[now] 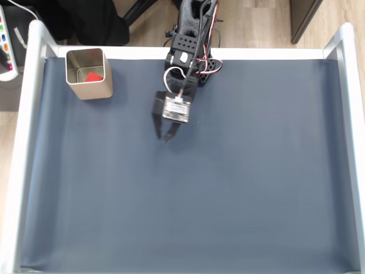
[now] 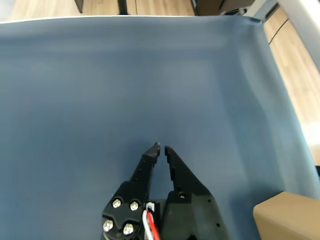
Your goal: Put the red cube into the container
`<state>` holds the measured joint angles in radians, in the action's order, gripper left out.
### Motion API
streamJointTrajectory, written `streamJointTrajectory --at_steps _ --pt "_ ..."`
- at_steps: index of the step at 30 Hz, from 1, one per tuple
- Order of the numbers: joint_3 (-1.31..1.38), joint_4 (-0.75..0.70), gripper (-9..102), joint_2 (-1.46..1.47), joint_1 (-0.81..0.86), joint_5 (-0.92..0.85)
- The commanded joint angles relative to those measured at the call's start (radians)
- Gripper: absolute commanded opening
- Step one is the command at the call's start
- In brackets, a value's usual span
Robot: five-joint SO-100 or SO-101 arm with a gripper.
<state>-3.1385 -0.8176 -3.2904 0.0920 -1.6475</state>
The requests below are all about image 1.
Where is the red cube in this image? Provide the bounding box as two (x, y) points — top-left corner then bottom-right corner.
(84, 71), (104, 83)

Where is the square metal container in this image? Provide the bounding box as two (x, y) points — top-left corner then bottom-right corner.
(65, 47), (114, 100)

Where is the dark blue mat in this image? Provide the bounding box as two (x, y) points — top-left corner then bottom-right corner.
(21, 57), (359, 272)

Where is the black office chair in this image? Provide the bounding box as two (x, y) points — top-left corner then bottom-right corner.
(28, 0), (152, 47)

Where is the grey tape strip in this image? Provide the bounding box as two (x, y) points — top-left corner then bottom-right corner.
(13, 27), (28, 48)

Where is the white device with coloured buttons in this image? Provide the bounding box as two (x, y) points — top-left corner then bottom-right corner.
(0, 5), (19, 82)

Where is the dark brown cabinet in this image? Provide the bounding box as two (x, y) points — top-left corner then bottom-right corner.
(290, 0), (325, 44)

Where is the bare circuit board camera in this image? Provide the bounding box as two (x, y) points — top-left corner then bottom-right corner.
(161, 92), (191, 124)

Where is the black camera cable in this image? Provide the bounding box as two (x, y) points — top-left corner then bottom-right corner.
(179, 0), (214, 96)

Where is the white metal table frame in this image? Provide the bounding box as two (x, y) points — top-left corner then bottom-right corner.
(0, 19), (365, 274)

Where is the white cable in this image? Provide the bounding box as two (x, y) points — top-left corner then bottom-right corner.
(5, 0), (38, 21)

